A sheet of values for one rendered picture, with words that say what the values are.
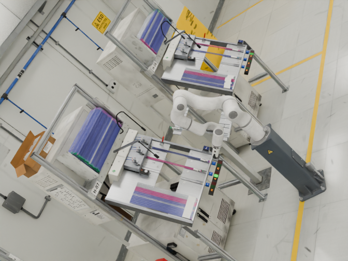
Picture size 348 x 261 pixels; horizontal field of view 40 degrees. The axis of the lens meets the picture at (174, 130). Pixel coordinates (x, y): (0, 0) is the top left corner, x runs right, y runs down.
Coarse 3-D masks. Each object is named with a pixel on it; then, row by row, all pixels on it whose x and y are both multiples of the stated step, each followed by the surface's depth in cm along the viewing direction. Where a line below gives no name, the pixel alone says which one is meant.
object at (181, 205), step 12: (144, 192) 378; (156, 192) 378; (168, 192) 379; (144, 204) 371; (156, 204) 372; (168, 204) 372; (180, 204) 372; (192, 204) 372; (180, 216) 366; (192, 216) 366
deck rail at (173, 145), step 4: (148, 136) 414; (156, 140) 412; (160, 140) 411; (164, 140) 412; (172, 144) 410; (176, 144) 409; (180, 144) 409; (172, 148) 414; (176, 148) 412; (180, 148) 410; (184, 148) 409; (188, 148) 407; (192, 148) 407; (188, 152) 411; (204, 152) 405
